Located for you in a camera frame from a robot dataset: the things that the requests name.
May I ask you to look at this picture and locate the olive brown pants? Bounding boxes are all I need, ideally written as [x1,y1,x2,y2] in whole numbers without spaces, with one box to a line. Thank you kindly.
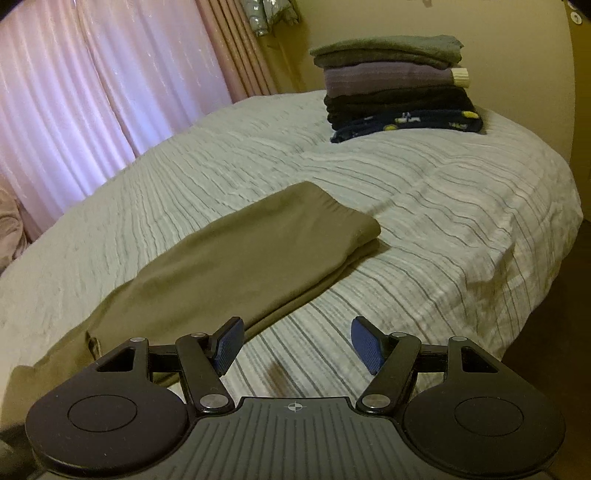
[1,182,381,426]

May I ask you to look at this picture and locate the folded clothes stack on bed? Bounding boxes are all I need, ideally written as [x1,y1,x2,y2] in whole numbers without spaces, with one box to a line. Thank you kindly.
[310,35,484,144]

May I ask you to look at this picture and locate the wall socket plate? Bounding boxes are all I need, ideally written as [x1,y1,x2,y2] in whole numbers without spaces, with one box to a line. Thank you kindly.
[570,11,583,25]

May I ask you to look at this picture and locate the striped grey bed cover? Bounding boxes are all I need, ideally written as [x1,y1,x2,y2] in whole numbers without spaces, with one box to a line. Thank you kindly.
[1,91,583,397]

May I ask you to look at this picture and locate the silver hanging garment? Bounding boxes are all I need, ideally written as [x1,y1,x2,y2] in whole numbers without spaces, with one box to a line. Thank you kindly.
[239,0,300,37]

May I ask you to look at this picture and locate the pink crumpled pillow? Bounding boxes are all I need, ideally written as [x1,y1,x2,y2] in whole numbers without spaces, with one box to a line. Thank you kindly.
[0,188,29,272]

